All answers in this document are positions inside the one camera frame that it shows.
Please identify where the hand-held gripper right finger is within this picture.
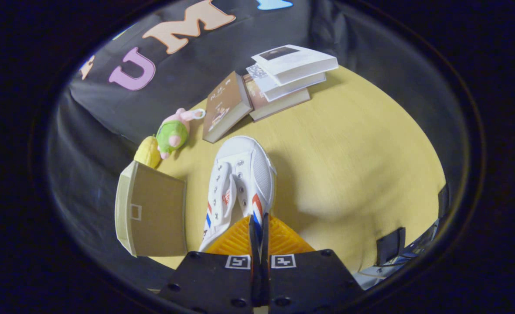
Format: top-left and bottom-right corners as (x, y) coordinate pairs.
(259, 213), (365, 314)

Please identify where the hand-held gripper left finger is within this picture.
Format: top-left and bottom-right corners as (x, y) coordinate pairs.
(158, 215), (258, 314)

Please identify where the beige fabric storage box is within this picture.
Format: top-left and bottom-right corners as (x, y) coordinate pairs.
(114, 160), (188, 258)

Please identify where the white striped sneaker shoe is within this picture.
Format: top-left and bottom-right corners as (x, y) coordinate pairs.
(198, 136), (277, 253)

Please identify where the yellow plush toy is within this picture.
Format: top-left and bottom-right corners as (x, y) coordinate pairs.
(134, 135), (162, 169)

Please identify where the green and pink plush toy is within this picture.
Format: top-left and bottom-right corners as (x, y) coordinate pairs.
(156, 108), (206, 160)

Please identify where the brown book with picture cover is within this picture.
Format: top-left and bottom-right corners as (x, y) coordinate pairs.
(202, 71), (253, 143)

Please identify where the white patterned book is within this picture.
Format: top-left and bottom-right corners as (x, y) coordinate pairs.
(246, 64), (327, 102)

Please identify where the black backdrop cloth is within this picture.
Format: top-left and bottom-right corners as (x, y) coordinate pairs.
(48, 0), (467, 290)

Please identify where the white book with dark photo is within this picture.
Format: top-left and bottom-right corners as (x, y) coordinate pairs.
(252, 44), (339, 85)

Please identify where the black bracket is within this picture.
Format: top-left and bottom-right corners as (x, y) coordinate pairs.
(376, 227), (406, 266)

